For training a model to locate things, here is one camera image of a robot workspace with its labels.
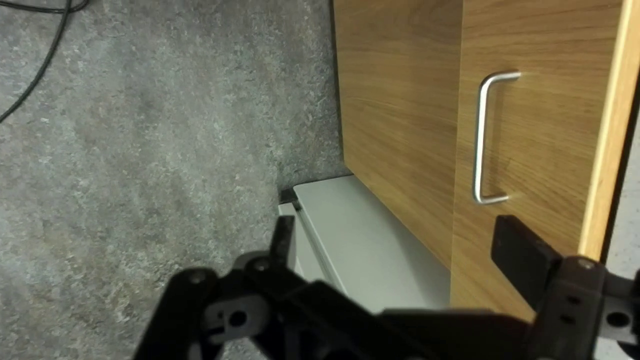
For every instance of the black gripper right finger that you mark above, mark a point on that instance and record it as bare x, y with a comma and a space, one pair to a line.
572, 301

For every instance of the white refrigerator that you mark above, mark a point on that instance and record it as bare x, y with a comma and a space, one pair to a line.
366, 240

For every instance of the wooden drawer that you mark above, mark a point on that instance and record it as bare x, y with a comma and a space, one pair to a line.
552, 132

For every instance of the wooden base cabinet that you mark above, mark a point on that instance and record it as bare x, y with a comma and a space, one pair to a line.
400, 101

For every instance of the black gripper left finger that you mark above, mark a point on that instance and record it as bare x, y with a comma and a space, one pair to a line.
220, 312

